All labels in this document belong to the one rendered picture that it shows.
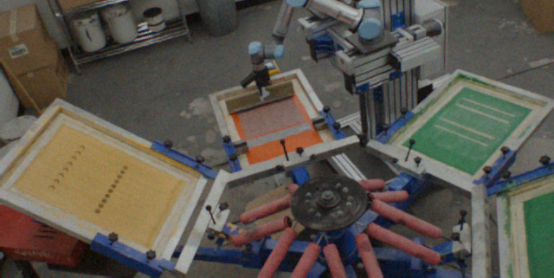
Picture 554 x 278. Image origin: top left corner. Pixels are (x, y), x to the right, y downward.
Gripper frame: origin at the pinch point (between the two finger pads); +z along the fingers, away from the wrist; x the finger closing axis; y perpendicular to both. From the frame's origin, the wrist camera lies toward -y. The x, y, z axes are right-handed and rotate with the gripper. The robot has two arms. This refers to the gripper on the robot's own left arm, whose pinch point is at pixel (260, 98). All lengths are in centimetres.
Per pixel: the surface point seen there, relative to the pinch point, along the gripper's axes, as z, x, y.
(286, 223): -24, -123, -18
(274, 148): 4.9, -42.2, -3.6
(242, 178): -2, -66, -26
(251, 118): 5.1, -10.1, -8.6
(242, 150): 0.3, -42.0, -20.4
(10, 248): -5, -72, -135
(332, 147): -5, -65, 21
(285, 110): 4.4, -12.3, 11.2
